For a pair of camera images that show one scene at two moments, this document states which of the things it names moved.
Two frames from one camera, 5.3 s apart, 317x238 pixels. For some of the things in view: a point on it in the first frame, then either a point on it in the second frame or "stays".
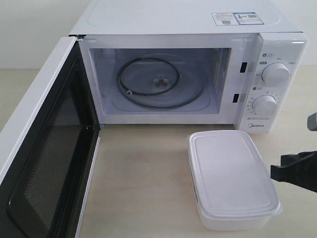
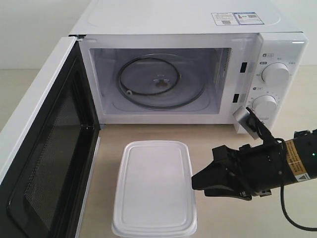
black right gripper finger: [299, 169] -> [216, 174]
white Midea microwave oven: [241, 62] stays
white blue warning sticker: [237, 18] stays
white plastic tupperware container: [233, 185] -> [154, 197]
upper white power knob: [276, 74] stays
